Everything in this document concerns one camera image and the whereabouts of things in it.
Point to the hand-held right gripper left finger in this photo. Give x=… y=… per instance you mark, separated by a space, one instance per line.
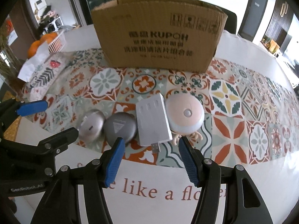
x=114 y=163

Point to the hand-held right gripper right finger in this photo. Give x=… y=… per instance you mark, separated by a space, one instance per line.
x=189 y=163

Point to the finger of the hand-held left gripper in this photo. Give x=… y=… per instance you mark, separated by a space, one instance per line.
x=32 y=108
x=63 y=137

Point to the small beige figurine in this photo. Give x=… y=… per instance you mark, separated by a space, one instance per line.
x=175 y=139

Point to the silver round mouse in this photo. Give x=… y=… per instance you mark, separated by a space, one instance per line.
x=91 y=126

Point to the grey round case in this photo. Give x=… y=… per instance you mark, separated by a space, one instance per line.
x=119 y=126

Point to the round white night light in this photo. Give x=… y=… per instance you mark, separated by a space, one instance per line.
x=184 y=114

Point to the white plug adapter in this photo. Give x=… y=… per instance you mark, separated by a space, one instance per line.
x=151 y=119

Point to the brown cardboard box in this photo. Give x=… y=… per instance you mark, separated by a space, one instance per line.
x=158 y=39

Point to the yellow mat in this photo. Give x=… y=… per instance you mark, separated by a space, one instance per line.
x=11 y=130

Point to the floral tissue pouch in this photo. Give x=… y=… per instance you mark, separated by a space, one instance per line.
x=46 y=74

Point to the glass vase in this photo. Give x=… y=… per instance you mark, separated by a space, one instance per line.
x=7 y=72

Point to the orange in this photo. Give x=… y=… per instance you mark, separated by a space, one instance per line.
x=53 y=35
x=33 y=48
x=44 y=38

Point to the white fruit basket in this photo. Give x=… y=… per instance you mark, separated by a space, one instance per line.
x=57 y=43

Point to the white red door poster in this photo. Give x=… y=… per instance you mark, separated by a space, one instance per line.
x=11 y=31

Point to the white cluttered shelf rack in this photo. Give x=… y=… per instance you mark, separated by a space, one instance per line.
x=50 y=18

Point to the yellow bags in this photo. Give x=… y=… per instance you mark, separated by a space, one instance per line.
x=273 y=46

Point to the dark dining chair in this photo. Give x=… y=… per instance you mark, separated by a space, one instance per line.
x=231 y=21

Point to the flat screen television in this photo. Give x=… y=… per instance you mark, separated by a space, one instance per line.
x=285 y=42

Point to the dark wooden door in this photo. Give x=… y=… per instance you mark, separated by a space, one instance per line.
x=253 y=9

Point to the dark slatted wall panel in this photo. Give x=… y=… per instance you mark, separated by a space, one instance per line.
x=279 y=11

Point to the white loop wall light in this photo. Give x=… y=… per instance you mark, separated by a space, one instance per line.
x=283 y=8

